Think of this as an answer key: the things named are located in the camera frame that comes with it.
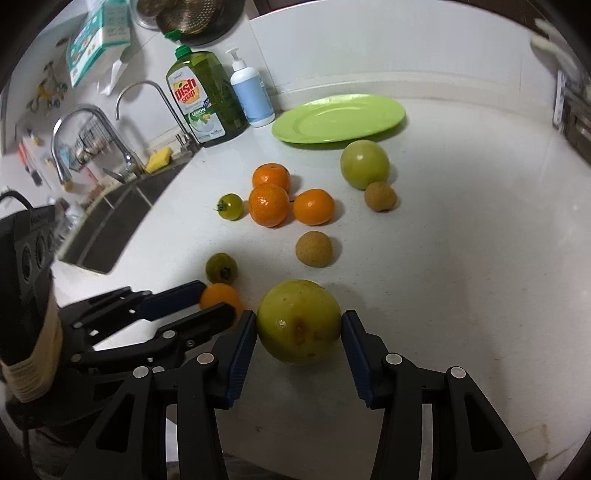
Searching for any orange tangerine back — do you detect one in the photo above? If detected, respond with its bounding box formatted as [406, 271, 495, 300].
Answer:
[252, 163, 290, 193]

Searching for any white blue pump bottle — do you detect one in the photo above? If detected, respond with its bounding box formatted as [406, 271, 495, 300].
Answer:
[226, 48, 276, 128]

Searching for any large yellow-green apple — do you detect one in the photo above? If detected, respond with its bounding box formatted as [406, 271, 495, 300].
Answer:
[256, 280, 342, 366]

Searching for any steel kitchen sink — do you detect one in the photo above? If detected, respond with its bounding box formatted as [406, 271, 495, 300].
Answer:
[59, 161, 187, 274]

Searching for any brown round fruit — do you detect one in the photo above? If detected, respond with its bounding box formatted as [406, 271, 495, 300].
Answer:
[363, 182, 398, 212]
[295, 231, 332, 268]

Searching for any green dish soap bottle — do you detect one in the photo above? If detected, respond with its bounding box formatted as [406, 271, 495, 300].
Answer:
[165, 30, 249, 147]

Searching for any thin chrome faucet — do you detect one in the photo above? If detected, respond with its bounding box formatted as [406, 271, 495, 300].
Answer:
[114, 80, 200, 159]

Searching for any brown round fruit back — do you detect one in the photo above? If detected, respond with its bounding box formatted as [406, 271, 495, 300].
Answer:
[363, 182, 398, 212]

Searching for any green round apple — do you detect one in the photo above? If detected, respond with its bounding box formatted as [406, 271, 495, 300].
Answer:
[341, 140, 390, 190]

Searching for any small dark green fruit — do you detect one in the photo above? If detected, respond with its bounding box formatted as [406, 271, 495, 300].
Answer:
[205, 253, 238, 285]

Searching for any small green tomato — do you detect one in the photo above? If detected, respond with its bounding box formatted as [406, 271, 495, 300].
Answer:
[216, 193, 243, 221]

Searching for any steel dish rack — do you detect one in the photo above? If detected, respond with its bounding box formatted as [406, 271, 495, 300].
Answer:
[552, 70, 590, 164]

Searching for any tall chrome faucet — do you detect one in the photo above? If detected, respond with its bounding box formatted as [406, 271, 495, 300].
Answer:
[50, 104, 145, 187]

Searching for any lime green plate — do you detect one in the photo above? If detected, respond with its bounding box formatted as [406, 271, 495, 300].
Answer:
[271, 94, 406, 145]

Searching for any orange tangerine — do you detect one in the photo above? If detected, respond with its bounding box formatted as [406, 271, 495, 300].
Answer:
[199, 283, 243, 322]
[252, 163, 290, 193]
[294, 189, 335, 226]
[249, 183, 290, 228]

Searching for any wire sink basket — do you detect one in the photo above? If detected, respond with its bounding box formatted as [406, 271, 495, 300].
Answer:
[68, 117, 111, 172]

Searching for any brown round fruit front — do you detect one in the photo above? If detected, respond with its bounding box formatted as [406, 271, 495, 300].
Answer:
[295, 231, 332, 268]

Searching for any yellow sponge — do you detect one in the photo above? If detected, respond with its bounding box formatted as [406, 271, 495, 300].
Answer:
[145, 147, 173, 174]

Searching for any teal white carton box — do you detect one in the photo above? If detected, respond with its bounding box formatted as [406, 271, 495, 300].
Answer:
[66, 1, 131, 96]

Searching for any metal colander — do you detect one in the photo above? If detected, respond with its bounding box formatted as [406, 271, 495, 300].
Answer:
[131, 0, 245, 46]

